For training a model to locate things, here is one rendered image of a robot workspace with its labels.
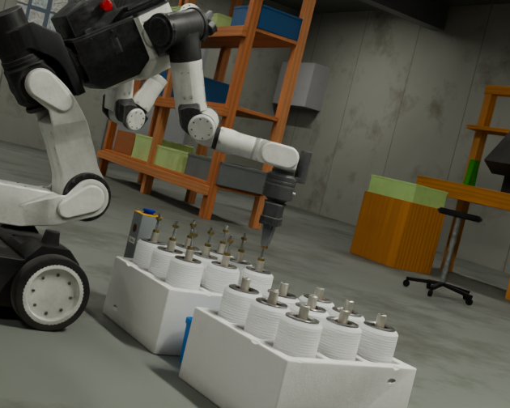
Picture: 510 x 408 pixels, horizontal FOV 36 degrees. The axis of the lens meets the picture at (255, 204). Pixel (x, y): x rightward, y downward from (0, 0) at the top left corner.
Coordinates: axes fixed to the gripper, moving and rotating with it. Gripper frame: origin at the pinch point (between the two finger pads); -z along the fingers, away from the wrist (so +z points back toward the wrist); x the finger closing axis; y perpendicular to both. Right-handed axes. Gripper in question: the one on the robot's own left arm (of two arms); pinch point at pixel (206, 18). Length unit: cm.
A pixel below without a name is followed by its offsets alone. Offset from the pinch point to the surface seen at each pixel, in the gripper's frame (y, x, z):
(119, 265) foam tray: -11, 26, 96
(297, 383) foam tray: 28, 103, 121
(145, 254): -8, 33, 91
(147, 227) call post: -17, 23, 78
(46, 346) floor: 15, 40, 134
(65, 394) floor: 34, 63, 146
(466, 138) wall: -578, -36, -483
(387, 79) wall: -624, -187, -585
